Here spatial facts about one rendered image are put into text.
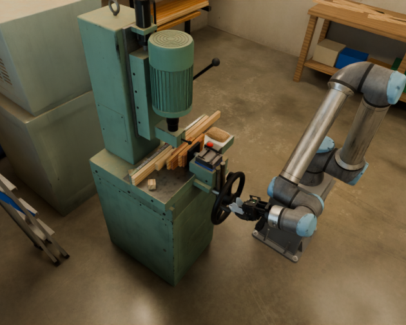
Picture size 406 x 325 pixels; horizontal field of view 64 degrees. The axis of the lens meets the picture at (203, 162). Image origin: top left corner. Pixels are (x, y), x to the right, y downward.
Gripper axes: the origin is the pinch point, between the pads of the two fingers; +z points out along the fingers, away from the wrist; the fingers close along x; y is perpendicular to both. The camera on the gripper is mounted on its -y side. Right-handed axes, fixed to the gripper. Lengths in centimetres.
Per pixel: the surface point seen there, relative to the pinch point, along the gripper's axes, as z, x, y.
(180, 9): 207, -235, 48
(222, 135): 24.7, -34.9, 13.8
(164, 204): 21.6, 18.2, 10.2
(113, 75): 45, 2, 63
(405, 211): -52, -146, -113
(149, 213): 43.8, 13.8, -6.7
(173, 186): 25.0, 7.7, 11.8
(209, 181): 13.9, -4.8, 7.8
